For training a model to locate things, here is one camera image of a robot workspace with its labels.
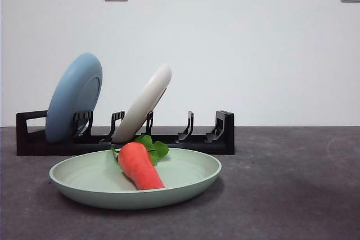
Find blue plate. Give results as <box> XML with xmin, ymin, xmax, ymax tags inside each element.
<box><xmin>45</xmin><ymin>52</ymin><xmax>104</xmax><ymax>143</ymax></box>

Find white plate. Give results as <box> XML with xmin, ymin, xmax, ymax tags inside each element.
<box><xmin>111</xmin><ymin>63</ymin><xmax>173</xmax><ymax>143</ymax></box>

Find green plate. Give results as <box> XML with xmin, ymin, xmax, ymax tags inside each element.
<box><xmin>48</xmin><ymin>147</ymin><xmax>223</xmax><ymax>210</ymax></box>

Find orange carrot with green leaves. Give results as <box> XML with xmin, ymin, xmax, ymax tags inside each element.
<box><xmin>110</xmin><ymin>134</ymin><xmax>170</xmax><ymax>191</ymax></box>

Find black plate rack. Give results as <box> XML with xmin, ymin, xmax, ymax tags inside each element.
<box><xmin>16</xmin><ymin>109</ymin><xmax>236</xmax><ymax>156</ymax></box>

